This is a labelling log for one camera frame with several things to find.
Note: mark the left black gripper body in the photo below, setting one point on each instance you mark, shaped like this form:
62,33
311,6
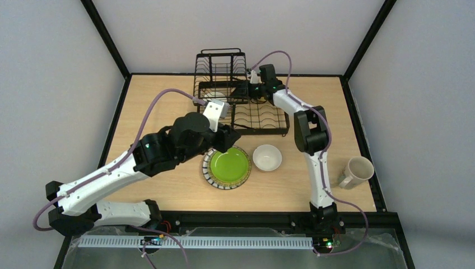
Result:
228,137

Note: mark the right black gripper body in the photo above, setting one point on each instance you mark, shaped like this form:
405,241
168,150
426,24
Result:
245,90

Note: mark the plain white bowl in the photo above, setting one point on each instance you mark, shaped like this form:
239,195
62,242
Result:
267,158

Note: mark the teal patterned white bowl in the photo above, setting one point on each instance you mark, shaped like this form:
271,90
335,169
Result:
214,95

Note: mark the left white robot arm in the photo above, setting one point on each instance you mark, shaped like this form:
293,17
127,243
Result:
80,205

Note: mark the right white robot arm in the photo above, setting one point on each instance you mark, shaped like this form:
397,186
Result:
312,137

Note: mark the blue striped white plate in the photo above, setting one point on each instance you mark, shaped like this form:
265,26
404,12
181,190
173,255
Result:
206,171

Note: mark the green plate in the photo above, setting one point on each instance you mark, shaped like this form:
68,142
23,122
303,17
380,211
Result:
232,166

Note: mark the beige mug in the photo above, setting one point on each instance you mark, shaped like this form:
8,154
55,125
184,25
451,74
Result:
357,171

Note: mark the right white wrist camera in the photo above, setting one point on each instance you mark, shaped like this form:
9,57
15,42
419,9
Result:
253,77

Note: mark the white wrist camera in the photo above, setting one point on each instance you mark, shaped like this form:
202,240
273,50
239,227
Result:
214,111
253,77

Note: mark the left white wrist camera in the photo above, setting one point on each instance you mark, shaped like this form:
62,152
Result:
214,111

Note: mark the black wire dish rack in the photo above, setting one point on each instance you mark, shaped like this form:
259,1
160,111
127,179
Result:
221,70

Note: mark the white slotted cable duct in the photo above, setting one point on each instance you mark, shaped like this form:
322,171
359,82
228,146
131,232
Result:
195,242

